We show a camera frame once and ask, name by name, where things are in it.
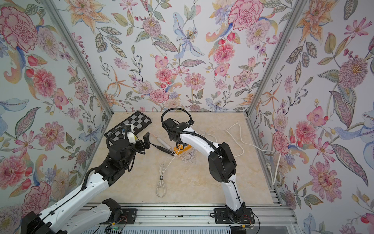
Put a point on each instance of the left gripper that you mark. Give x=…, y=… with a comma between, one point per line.
x=142, y=146

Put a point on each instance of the white pink electric toothbrush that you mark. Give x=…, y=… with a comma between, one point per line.
x=162, y=141

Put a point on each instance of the black electric toothbrush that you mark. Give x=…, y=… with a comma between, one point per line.
x=167, y=151

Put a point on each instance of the orange power strip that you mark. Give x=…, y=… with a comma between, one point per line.
x=180, y=149

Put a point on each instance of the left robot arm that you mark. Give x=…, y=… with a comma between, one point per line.
x=62, y=217

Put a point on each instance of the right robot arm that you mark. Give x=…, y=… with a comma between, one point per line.
x=221, y=161

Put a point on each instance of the black white checkerboard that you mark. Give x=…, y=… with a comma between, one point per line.
x=135, y=123

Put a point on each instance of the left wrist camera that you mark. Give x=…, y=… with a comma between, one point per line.
x=129, y=133

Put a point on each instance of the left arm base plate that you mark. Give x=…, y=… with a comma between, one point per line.
x=124, y=217

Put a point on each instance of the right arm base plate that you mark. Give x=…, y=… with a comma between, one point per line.
x=227, y=216

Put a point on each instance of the aluminium front rail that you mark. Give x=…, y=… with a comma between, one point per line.
x=269, y=219

